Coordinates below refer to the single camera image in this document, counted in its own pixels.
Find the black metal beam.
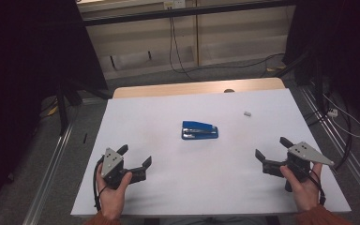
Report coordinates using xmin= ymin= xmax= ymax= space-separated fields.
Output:
xmin=82 ymin=0 xmax=296 ymax=27

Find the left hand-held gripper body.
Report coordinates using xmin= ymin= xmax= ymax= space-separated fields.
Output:
xmin=100 ymin=147 xmax=130 ymax=190

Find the wooden table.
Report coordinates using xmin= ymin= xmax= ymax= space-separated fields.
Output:
xmin=112 ymin=77 xmax=286 ymax=99

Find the person's grey lap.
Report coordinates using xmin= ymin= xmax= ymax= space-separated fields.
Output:
xmin=160 ymin=216 xmax=268 ymax=225

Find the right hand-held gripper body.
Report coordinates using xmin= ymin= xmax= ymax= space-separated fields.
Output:
xmin=284 ymin=141 xmax=336 ymax=192

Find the black metal stand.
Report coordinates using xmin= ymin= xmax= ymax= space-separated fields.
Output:
xmin=275 ymin=51 xmax=329 ymax=118
xmin=54 ymin=79 xmax=111 ymax=137

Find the beige panel cabinet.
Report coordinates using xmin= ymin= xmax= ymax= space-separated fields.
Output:
xmin=85 ymin=5 xmax=295 ymax=81

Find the hand-held gripper black cable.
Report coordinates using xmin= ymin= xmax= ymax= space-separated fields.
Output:
xmin=306 ymin=170 xmax=326 ymax=206
xmin=92 ymin=157 xmax=108 ymax=213

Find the person's left hand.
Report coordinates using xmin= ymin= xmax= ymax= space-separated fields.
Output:
xmin=96 ymin=162 xmax=133 ymax=219

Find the left hand-held gripper black cable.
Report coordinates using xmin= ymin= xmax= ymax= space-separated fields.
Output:
xmin=92 ymin=157 xmax=108 ymax=213

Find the thick black cable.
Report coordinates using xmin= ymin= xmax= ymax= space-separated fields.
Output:
xmin=333 ymin=93 xmax=353 ymax=172

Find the white cable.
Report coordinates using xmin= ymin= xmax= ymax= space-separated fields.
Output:
xmin=322 ymin=93 xmax=360 ymax=139

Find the blue stapler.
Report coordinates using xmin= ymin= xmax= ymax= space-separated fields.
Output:
xmin=181 ymin=120 xmax=219 ymax=141

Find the black hanging cable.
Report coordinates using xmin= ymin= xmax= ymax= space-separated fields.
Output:
xmin=168 ymin=15 xmax=286 ymax=83

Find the white table cover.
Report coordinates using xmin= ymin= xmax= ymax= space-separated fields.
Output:
xmin=70 ymin=88 xmax=352 ymax=218

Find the white wall socket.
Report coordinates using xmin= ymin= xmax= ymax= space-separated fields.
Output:
xmin=163 ymin=0 xmax=187 ymax=9

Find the black curtain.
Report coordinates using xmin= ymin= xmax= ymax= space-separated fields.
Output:
xmin=282 ymin=0 xmax=360 ymax=134
xmin=0 ymin=0 xmax=109 ymax=218

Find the aluminium floor rail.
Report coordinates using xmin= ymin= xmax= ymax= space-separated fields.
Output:
xmin=22 ymin=123 xmax=74 ymax=225
xmin=298 ymin=86 xmax=360 ymax=205

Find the person's right hand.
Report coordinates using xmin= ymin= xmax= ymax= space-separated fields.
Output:
xmin=279 ymin=162 xmax=324 ymax=214

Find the right hand-held gripper black cable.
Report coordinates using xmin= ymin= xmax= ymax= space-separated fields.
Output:
xmin=306 ymin=170 xmax=326 ymax=206

